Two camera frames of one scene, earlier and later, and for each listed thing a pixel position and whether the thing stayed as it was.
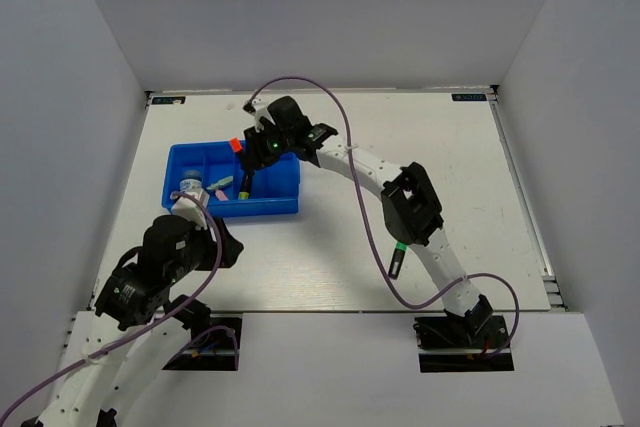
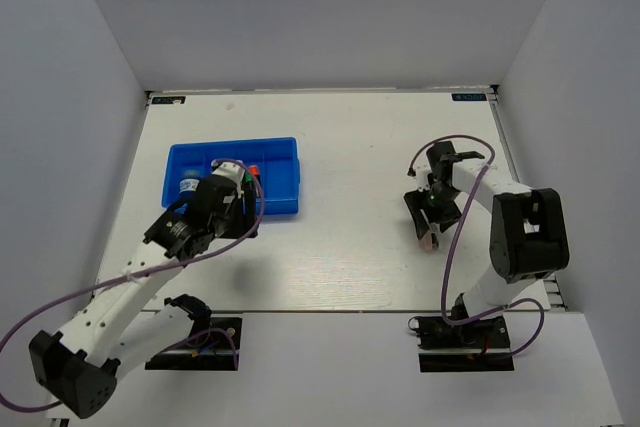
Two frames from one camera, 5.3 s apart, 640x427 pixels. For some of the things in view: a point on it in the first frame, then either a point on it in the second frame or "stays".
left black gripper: x=230 y=245 → x=246 y=221
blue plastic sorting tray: x=274 y=190 stays
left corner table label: x=169 y=100 stays
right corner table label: x=469 y=97 stays
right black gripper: x=257 y=158 → x=416 y=201
